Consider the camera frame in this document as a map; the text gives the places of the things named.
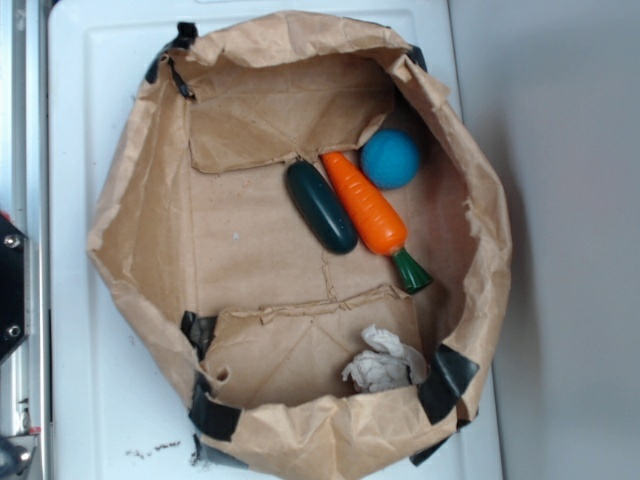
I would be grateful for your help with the white paper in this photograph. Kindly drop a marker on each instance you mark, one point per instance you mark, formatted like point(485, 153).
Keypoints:
point(388, 363)

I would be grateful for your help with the dark green toy cucumber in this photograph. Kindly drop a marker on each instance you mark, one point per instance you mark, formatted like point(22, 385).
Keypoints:
point(321, 208)

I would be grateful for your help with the orange toy carrot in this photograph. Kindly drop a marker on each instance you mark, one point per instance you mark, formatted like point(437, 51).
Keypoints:
point(379, 225)

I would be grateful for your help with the blue ball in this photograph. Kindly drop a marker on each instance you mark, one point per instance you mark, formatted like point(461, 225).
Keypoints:
point(390, 159)

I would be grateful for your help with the brown paper bag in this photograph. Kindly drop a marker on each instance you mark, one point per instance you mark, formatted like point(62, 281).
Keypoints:
point(244, 311)

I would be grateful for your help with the metal frame rail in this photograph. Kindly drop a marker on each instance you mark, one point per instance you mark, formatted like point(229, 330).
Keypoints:
point(26, 411)

